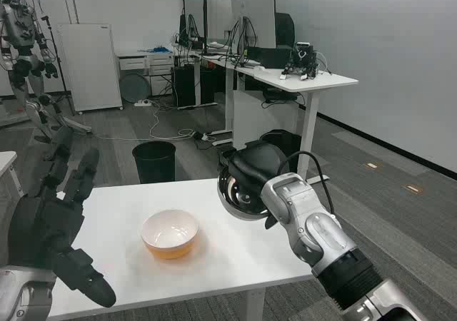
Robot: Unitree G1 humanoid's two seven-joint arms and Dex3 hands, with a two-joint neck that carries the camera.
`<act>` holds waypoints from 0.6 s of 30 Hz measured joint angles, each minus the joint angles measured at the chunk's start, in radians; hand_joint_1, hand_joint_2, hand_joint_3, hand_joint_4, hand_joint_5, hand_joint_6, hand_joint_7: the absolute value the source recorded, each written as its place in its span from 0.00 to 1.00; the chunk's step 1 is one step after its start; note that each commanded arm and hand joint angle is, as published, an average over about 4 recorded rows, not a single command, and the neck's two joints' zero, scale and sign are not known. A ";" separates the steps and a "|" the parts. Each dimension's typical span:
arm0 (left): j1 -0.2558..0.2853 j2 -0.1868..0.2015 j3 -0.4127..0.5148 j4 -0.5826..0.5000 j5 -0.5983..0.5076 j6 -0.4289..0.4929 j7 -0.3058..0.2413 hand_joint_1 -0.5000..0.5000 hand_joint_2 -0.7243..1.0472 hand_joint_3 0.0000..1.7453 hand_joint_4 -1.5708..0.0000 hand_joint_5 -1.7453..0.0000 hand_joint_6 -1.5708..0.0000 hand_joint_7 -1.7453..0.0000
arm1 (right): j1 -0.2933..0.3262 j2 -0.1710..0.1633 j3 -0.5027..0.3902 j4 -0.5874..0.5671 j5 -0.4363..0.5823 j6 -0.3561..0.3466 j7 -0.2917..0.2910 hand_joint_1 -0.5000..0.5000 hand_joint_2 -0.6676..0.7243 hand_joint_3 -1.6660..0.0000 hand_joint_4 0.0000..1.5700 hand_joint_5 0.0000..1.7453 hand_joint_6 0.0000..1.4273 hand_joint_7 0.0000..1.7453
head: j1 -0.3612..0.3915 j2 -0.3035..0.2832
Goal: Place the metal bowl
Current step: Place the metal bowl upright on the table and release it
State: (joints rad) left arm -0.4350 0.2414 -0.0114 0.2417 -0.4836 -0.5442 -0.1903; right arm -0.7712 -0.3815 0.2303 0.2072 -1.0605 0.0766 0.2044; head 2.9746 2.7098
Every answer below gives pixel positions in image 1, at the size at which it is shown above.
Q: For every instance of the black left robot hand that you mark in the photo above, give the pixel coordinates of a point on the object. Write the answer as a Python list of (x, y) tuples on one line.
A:
[(43, 224)]

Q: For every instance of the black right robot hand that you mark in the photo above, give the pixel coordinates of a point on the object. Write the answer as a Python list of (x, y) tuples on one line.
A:
[(258, 160)]

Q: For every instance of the shiny metal bowl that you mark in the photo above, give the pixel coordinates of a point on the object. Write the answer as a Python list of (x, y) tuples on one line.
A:
[(237, 198)]

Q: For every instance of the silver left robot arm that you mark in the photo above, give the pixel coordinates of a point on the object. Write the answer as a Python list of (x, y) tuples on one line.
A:
[(21, 296)]

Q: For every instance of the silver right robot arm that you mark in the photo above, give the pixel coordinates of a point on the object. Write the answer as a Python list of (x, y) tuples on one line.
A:
[(321, 235)]

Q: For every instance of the orange bowl white inside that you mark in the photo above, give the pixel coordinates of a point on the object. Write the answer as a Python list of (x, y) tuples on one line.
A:
[(169, 233)]

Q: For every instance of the small white side table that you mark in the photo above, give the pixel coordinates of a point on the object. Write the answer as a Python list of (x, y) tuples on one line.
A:
[(7, 171)]

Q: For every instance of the long white standing desk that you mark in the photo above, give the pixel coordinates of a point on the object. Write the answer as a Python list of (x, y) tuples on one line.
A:
[(303, 80)]

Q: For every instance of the black box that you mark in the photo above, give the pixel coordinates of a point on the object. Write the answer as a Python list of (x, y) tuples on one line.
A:
[(271, 57)]

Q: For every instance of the black waste bin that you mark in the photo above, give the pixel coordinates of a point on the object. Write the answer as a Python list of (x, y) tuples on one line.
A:
[(154, 162)]

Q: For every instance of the black computer tower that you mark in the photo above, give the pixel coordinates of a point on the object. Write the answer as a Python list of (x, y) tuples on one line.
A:
[(183, 87)]

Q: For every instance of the small black robot device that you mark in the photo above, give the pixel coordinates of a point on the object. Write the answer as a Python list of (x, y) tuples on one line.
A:
[(301, 62)]

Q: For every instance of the white power strip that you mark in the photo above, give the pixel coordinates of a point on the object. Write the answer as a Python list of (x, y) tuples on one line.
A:
[(142, 103)]

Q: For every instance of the black office chair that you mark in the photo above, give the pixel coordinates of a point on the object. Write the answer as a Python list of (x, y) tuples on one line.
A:
[(285, 28)]

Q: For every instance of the white drawer cabinet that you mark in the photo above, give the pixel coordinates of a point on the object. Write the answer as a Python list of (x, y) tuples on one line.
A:
[(157, 64)]

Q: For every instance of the white-backed computer monitor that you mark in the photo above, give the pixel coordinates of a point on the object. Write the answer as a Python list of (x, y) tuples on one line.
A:
[(214, 14), (255, 18)]

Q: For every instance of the round grey tray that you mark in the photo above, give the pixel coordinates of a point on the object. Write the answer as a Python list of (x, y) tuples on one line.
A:
[(134, 87)]

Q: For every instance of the white rolling board cabinet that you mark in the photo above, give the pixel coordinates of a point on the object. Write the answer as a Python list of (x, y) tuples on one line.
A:
[(91, 67)]

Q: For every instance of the black tripod stand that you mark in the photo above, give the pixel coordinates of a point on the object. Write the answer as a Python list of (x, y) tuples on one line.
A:
[(57, 60)]

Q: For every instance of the silver humanoid robot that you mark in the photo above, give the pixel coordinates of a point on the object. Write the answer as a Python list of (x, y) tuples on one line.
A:
[(21, 50)]

